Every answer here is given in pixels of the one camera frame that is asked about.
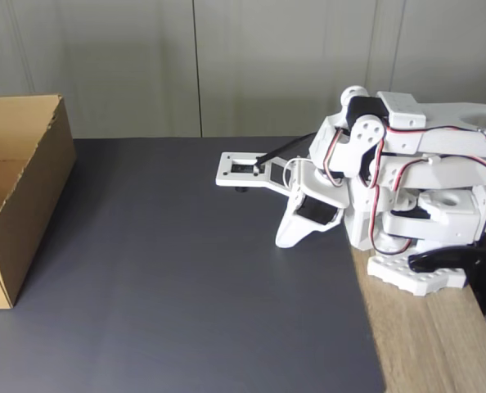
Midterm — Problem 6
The dark grey table mat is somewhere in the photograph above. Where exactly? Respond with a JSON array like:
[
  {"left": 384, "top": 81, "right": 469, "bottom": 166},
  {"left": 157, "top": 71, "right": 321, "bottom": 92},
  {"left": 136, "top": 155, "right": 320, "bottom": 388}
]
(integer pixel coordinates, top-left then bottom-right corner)
[{"left": 0, "top": 137, "right": 387, "bottom": 393}]

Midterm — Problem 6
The black table clamp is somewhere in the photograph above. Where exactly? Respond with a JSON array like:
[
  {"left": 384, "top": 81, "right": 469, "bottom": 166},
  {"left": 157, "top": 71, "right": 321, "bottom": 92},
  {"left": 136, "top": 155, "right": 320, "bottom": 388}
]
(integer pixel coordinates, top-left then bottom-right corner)
[{"left": 407, "top": 244, "right": 486, "bottom": 316}]

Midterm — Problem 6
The brown cardboard box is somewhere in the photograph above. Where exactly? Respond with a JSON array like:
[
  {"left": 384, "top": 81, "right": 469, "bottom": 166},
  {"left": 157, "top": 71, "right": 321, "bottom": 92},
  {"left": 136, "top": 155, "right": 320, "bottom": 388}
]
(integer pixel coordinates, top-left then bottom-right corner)
[{"left": 0, "top": 94, "right": 77, "bottom": 310}]

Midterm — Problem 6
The black camera cable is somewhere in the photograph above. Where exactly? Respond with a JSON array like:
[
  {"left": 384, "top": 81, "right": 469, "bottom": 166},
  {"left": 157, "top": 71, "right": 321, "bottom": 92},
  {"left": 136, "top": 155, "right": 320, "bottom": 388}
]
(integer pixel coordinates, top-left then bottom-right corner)
[{"left": 254, "top": 133, "right": 317, "bottom": 167}]

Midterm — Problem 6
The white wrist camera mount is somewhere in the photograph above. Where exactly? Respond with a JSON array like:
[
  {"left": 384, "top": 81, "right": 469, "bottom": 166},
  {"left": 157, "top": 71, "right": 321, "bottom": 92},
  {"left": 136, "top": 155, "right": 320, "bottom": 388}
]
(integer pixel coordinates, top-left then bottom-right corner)
[{"left": 214, "top": 151, "right": 299, "bottom": 197}]

